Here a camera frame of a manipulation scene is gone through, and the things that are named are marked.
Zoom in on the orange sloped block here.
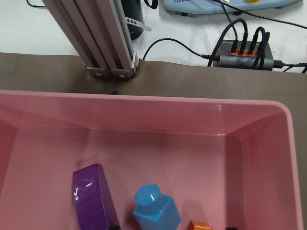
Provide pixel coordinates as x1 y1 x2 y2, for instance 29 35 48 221
187 220 213 230

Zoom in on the purple sloped block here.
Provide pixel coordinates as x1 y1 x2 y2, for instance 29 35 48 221
72 163 120 230

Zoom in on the aluminium frame post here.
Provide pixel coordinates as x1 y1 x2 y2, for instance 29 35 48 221
44 0 139 80

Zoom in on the small blue single-stud block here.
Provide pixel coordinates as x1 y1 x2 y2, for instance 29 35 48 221
133 184 181 230

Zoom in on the grey usb hub near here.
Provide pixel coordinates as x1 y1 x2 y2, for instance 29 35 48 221
213 40 274 70

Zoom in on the blue teach pendant tablet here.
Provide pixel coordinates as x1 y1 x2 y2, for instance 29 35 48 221
162 0 295 15

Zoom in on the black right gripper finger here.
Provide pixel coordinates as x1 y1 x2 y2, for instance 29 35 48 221
225 227 238 230

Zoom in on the pink plastic box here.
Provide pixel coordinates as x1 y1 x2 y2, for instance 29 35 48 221
0 90 304 230

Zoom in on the black water bottle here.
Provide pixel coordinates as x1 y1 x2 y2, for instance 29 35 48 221
121 0 144 41

